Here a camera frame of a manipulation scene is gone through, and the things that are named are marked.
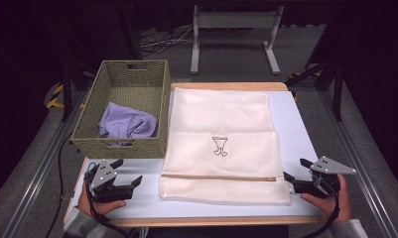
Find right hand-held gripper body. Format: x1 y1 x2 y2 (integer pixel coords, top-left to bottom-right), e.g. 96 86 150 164
292 156 357 199

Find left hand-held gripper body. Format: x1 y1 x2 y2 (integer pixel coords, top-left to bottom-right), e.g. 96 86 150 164
84 160 135 203

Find purple garment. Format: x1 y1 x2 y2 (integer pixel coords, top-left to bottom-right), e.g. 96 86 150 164
97 101 159 147

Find green woven basket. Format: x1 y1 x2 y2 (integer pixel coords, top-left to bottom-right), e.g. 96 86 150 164
70 59 172 160

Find white mesh laundry bag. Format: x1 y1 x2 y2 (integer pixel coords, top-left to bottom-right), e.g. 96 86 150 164
159 86 292 205

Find person's left hand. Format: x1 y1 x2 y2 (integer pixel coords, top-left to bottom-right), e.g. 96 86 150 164
76 184 127 216

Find person's right hand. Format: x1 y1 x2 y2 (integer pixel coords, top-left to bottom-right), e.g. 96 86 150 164
300 174 352 223

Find white table sheet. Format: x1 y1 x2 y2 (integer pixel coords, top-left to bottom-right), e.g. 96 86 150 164
66 90 324 220

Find black metal stand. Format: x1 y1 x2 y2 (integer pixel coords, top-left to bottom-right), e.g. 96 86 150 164
285 59 344 123
61 60 95 123

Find aluminium floor rail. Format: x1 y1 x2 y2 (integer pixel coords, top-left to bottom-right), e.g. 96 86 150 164
1 88 88 238
319 88 398 238

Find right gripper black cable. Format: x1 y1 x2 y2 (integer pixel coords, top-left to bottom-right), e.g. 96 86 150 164
302 192 340 238

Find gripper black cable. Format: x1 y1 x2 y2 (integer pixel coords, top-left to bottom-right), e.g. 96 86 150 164
83 165 132 238
302 192 340 238

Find black floor cable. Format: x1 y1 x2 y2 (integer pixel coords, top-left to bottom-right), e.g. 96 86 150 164
46 132 73 238

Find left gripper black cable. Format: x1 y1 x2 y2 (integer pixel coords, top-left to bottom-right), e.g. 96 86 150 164
83 165 132 238

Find bundle of floor cables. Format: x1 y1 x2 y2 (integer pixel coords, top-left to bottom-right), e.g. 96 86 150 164
138 26 196 58

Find grey metal stand frame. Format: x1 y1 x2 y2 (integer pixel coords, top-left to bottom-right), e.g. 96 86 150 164
190 4 285 75

